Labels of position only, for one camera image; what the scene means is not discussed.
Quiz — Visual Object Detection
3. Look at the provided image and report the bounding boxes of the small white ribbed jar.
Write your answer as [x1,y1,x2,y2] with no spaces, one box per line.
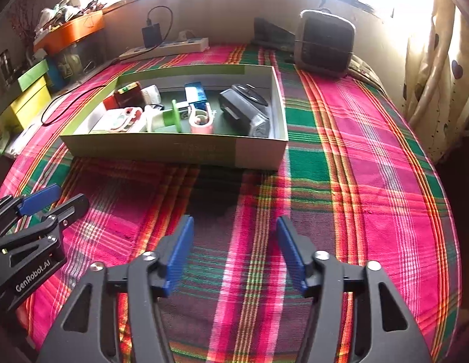
[141,85,160,106]

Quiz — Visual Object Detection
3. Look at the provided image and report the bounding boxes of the loose black cable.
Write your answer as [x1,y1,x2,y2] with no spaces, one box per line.
[41,85,118,126]

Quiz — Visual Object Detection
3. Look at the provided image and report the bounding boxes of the glass container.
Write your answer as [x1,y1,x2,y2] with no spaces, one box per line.
[55,43,86,82]

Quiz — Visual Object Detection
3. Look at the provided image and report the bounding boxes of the pile of white clutter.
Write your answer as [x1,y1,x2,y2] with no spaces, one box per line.
[34,0,107,33]

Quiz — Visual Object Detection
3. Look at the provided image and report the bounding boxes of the yellow box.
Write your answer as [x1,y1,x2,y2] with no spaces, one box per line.
[9,79,51,131]

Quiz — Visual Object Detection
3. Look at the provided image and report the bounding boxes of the pink green clip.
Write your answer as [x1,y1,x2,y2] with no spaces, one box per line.
[108,106,144,133]

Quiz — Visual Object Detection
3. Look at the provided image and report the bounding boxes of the dark bottle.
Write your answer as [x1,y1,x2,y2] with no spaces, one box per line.
[0,49,16,87]

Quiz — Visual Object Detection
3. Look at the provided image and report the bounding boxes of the cream heart print curtain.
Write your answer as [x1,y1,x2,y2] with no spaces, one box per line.
[403,0,469,163]

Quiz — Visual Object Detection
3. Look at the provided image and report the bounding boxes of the black charger cable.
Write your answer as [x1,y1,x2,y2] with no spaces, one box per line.
[146,6,174,46]

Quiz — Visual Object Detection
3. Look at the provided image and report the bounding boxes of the pink green plaid blanket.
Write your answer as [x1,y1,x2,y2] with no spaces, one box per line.
[0,43,460,363]

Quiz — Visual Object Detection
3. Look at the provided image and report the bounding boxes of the white charger adapter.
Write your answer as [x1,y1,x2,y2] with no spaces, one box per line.
[90,110,118,134]

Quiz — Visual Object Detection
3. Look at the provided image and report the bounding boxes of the green white spool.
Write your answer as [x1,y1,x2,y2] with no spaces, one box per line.
[146,99,190,133]

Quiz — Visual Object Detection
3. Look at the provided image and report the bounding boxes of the pink white clip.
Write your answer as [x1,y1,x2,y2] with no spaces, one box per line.
[188,106,216,135]

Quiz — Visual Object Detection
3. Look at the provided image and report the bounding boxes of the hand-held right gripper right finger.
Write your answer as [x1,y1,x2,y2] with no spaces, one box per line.
[276,216,434,363]

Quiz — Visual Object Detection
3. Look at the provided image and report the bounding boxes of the red berry branches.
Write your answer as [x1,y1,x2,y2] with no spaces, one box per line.
[8,0,42,42]

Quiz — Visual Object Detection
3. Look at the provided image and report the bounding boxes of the red capped bottle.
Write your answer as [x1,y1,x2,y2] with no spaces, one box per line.
[103,83,144,110]

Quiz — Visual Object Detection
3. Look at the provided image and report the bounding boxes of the black silver rectangular device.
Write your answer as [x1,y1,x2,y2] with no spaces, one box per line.
[218,88,271,138]

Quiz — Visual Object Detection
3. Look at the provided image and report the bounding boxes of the green cardboard box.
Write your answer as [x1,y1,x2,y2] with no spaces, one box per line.
[61,64,289,171]

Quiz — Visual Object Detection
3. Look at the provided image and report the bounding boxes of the black plug-in charger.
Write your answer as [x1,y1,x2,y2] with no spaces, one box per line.
[142,25,162,48]

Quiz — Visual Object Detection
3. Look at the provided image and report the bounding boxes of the black white round device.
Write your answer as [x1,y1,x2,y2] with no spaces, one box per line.
[231,83,260,102]

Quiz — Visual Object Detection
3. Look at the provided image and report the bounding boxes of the grey black fan heater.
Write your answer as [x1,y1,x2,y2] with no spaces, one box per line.
[294,9,356,79]

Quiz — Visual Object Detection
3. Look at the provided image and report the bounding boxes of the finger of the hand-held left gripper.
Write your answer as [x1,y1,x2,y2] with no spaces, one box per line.
[0,183,61,222]
[0,193,90,252]

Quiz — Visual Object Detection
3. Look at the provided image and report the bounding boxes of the white power strip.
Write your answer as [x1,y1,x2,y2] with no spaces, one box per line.
[119,37,209,62]

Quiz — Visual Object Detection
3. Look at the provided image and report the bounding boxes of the white paper pack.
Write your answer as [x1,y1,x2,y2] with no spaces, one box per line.
[0,121,38,159]

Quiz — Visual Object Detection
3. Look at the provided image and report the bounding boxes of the blue transparent box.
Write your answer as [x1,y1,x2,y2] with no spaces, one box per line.
[184,82,209,112]

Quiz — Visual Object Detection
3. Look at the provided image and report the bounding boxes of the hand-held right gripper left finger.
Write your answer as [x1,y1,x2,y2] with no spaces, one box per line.
[36,214,195,363]

